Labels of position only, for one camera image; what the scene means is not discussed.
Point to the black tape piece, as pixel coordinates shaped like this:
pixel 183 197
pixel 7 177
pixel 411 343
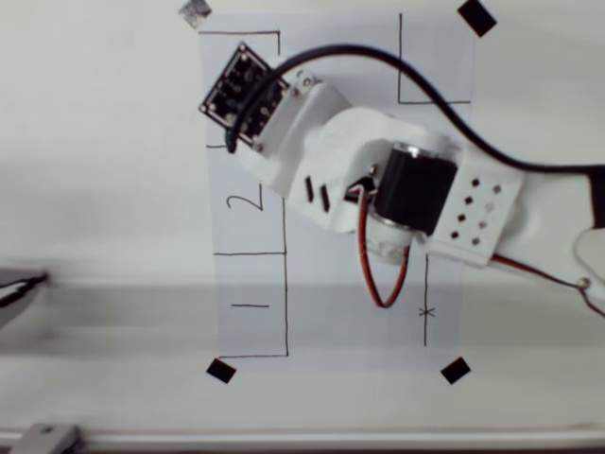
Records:
pixel 477 16
pixel 220 371
pixel 456 370

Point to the grey blurred pointed object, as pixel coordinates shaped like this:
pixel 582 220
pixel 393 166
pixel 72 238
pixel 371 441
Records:
pixel 14 298

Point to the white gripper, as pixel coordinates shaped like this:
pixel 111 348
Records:
pixel 265 166

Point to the white paper sheet with markings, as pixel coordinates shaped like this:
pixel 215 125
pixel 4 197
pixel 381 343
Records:
pixel 331 307

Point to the grey tape piece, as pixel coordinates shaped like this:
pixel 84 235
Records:
pixel 195 13

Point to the grey metal clamp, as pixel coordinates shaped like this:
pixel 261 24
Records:
pixel 45 437

